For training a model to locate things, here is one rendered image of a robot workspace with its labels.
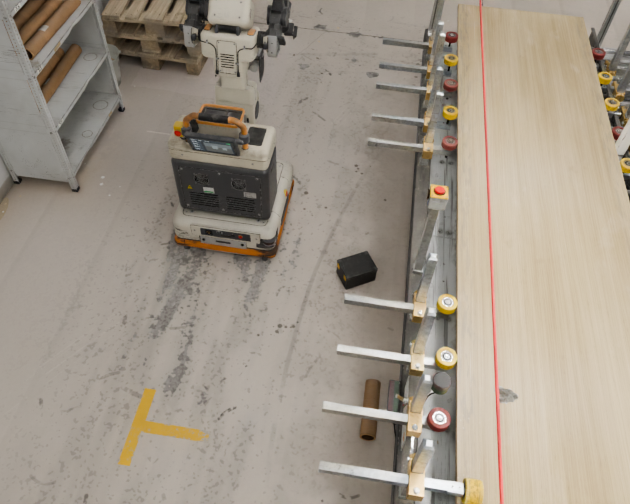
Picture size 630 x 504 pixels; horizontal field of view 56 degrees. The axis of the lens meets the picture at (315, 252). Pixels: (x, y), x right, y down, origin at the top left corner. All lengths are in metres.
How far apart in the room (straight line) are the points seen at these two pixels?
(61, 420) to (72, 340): 0.46
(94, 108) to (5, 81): 0.99
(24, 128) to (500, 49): 2.90
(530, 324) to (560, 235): 0.53
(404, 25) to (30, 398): 4.31
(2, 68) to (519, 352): 3.01
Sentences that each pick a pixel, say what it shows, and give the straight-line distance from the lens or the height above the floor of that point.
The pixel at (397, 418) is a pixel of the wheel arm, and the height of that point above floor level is 0.86.
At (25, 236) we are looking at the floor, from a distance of 4.11.
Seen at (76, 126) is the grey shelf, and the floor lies 0.14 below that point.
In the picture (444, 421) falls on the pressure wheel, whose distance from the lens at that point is 2.20.
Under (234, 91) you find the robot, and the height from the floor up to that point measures 0.89.
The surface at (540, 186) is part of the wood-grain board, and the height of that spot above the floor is 0.90.
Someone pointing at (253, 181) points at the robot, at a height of 0.61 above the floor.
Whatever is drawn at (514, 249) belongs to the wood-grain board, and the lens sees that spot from 2.72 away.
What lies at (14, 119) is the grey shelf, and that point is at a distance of 4.02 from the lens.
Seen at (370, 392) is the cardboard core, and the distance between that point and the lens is 3.12.
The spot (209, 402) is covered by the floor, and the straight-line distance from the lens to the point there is 3.18.
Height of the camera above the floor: 2.87
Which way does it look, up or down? 51 degrees down
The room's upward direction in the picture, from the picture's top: 3 degrees clockwise
